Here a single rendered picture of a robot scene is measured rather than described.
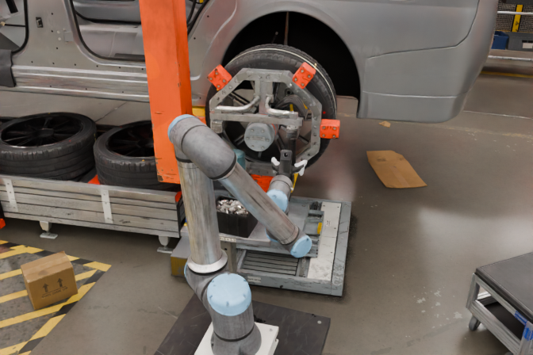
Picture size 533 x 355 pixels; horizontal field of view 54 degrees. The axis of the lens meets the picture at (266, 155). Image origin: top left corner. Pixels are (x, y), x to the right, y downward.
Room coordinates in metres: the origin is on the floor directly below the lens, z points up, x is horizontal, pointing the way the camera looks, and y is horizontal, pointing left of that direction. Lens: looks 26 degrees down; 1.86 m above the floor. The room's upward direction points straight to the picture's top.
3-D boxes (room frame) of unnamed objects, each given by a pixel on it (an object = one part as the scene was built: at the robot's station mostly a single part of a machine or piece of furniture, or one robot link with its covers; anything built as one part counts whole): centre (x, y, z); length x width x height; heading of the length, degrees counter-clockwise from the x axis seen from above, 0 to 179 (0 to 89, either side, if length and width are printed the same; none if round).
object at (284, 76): (2.37, 0.01, 0.85); 0.54 x 0.07 x 0.54; 79
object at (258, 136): (2.30, 0.02, 0.85); 0.21 x 0.14 x 0.14; 169
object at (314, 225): (2.53, -0.07, 0.13); 0.50 x 0.36 x 0.10; 79
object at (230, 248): (2.09, 0.21, 0.21); 0.10 x 0.10 x 0.42; 79
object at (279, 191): (1.75, -0.04, 0.81); 0.12 x 0.09 x 0.10; 169
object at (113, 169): (2.95, 0.73, 0.39); 0.66 x 0.66 x 0.24
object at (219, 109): (2.27, 0.13, 1.03); 0.19 x 0.18 x 0.11; 169
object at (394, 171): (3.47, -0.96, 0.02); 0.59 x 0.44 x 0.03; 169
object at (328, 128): (2.32, -0.30, 0.85); 0.09 x 0.08 x 0.07; 79
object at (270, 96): (2.23, -0.07, 1.03); 0.19 x 0.18 x 0.11; 169
